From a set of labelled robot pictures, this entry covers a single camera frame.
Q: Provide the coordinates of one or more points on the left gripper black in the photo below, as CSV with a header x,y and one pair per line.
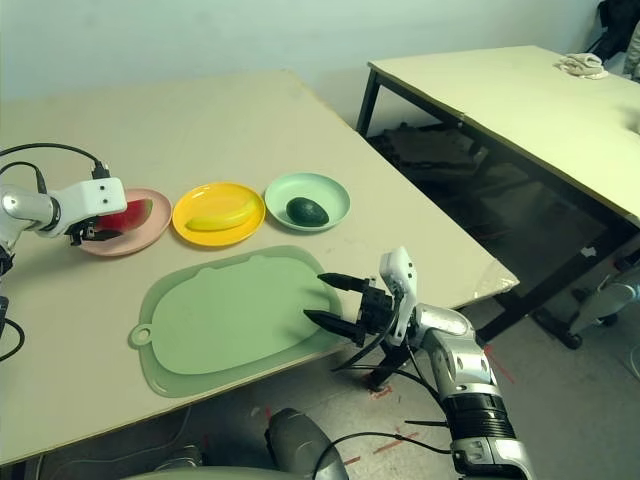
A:
x,y
82,231

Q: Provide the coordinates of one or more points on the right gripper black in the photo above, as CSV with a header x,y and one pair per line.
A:
x,y
377,310

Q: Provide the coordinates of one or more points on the red watermelon slice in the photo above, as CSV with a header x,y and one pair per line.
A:
x,y
132,215

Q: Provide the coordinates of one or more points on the dark green avocado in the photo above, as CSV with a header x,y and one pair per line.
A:
x,y
307,211

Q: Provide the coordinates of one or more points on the yellow banana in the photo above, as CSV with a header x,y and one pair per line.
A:
x,y
220,220

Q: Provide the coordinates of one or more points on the pink plastic plate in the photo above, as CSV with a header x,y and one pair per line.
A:
x,y
140,240

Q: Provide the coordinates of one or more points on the black work table leg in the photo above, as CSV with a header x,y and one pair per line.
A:
x,y
387,365

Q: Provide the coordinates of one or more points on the red floor tape mark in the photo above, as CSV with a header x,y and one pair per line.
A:
x,y
382,392

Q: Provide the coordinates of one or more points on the pale green plastic plate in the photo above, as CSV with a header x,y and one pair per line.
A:
x,y
335,200

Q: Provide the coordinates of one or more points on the yellow plastic plate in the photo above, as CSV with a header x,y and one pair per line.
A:
x,y
215,237

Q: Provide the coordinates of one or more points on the pale green plastic tray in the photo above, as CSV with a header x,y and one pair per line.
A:
x,y
235,320

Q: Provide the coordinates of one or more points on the grey right robot leg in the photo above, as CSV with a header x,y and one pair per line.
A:
x,y
300,440

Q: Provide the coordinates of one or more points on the grey robot leg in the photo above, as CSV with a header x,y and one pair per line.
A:
x,y
185,455
300,440

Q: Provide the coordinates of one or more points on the red floor tape strip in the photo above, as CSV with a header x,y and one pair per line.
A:
x,y
395,442

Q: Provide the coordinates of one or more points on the black crumpled sheet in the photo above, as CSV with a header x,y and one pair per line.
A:
x,y
425,145

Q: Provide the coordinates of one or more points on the silver robot torso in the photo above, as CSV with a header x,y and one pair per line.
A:
x,y
225,474

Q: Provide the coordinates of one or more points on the grey left robot leg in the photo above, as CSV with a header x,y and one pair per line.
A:
x,y
185,455

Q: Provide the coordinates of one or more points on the grey wheeled equipment base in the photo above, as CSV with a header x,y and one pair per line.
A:
x,y
605,300

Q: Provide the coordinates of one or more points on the white crumpled cloth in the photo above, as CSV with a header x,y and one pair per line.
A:
x,y
580,65

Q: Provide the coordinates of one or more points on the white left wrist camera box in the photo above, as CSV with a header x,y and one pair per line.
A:
x,y
95,197

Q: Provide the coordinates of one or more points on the side table with black frame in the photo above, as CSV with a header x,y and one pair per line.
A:
x,y
500,100

